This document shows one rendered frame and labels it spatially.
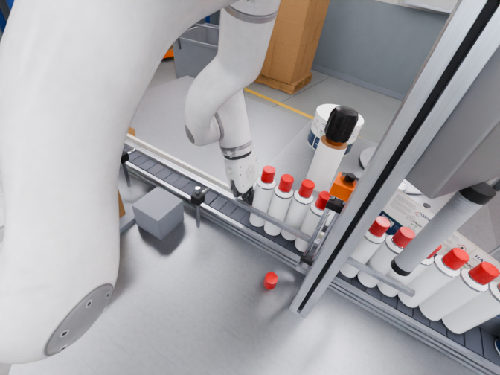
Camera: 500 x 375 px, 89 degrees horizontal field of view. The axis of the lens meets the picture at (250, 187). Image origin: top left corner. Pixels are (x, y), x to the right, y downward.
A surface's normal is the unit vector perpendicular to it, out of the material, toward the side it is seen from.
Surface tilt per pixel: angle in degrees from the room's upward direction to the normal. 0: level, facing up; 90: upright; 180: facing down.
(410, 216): 90
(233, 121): 73
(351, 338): 0
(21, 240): 51
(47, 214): 64
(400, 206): 90
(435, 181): 90
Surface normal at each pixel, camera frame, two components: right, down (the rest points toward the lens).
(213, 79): -0.43, -0.04
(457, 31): -0.50, 0.54
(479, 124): -0.90, 0.19
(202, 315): 0.13, -0.73
